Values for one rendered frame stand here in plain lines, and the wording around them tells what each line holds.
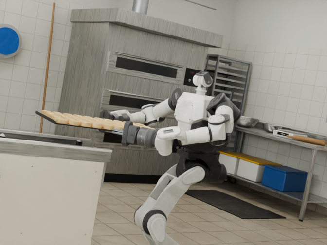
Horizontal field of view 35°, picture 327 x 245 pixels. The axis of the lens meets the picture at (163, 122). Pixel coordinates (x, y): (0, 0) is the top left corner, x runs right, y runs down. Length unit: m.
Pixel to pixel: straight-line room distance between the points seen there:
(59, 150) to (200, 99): 0.80
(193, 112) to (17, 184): 0.98
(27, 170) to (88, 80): 3.86
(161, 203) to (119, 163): 3.47
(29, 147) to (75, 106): 4.02
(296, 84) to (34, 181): 5.39
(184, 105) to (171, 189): 0.46
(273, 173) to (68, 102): 2.70
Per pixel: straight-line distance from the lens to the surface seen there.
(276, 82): 7.59
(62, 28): 6.83
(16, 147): 2.39
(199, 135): 2.37
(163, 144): 2.35
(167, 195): 2.83
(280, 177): 6.54
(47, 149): 2.42
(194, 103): 2.75
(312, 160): 6.11
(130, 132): 2.41
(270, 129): 6.99
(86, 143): 2.78
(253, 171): 6.84
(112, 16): 5.89
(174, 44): 6.49
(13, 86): 6.63
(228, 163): 7.16
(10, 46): 6.44
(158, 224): 2.79
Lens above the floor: 1.24
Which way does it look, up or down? 4 degrees down
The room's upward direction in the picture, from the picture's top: 10 degrees clockwise
